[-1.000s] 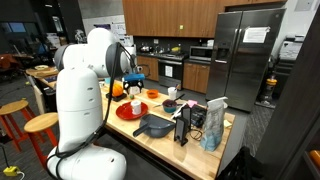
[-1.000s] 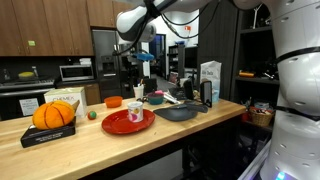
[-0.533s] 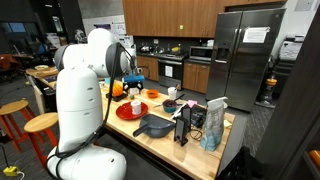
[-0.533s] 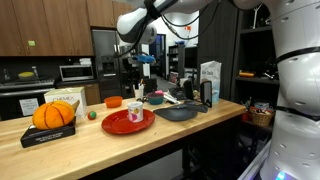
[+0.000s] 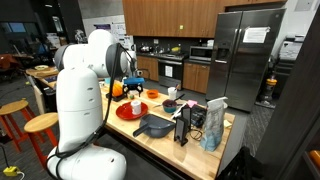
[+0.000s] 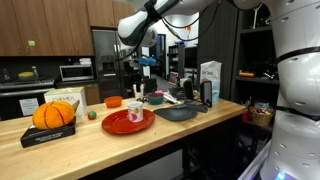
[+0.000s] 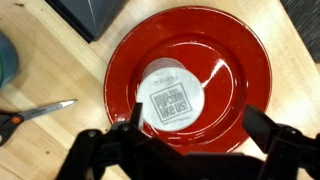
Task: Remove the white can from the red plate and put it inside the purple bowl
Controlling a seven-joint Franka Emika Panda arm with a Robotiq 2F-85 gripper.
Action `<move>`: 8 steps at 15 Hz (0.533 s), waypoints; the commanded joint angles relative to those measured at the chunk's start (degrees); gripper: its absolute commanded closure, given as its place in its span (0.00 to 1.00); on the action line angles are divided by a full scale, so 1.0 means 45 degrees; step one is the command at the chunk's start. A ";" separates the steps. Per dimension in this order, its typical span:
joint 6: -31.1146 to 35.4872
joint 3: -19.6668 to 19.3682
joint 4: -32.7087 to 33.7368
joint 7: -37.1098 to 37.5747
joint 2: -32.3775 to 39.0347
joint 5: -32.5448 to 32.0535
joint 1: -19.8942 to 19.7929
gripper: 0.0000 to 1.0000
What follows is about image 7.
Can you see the white popcorn can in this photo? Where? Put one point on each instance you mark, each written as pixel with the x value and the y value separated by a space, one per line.
pixel 170 100

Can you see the red plate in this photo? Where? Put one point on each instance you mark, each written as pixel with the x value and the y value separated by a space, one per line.
pixel 233 66

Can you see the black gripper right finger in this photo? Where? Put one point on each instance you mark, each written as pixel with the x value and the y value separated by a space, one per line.
pixel 290 150

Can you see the teal bowl with purple inside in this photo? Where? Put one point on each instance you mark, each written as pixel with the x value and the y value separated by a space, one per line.
pixel 7 60

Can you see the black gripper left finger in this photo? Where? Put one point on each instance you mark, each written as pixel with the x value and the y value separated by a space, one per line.
pixel 100 146

